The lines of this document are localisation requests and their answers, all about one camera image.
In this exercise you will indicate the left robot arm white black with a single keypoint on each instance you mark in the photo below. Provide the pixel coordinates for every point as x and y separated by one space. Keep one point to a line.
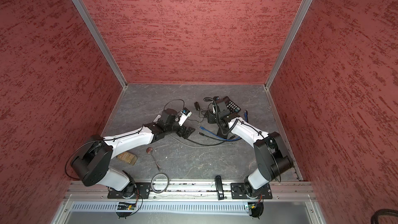
91 161

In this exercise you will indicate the black power adapter with cord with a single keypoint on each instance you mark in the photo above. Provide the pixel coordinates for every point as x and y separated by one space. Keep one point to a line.
207 114

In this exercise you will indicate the black rectangular box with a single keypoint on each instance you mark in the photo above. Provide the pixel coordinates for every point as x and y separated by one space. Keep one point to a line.
222 133

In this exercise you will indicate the black clip handle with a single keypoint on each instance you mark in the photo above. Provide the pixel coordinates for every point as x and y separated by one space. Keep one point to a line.
219 187

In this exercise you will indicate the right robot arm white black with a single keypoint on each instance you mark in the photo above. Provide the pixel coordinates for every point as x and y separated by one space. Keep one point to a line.
272 155

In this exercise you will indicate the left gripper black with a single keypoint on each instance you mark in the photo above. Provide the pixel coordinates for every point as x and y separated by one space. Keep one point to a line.
187 132

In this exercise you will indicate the black calculator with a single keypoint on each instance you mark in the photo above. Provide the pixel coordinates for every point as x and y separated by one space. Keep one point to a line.
231 106

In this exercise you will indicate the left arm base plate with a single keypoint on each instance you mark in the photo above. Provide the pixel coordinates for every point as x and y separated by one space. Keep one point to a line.
143 190

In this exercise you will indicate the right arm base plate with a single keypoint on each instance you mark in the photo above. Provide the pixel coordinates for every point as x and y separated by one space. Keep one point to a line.
238 190

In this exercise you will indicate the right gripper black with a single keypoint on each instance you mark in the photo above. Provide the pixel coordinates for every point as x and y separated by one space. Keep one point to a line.
210 114

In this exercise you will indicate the metal spoon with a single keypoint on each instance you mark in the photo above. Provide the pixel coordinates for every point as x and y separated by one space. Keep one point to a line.
149 151

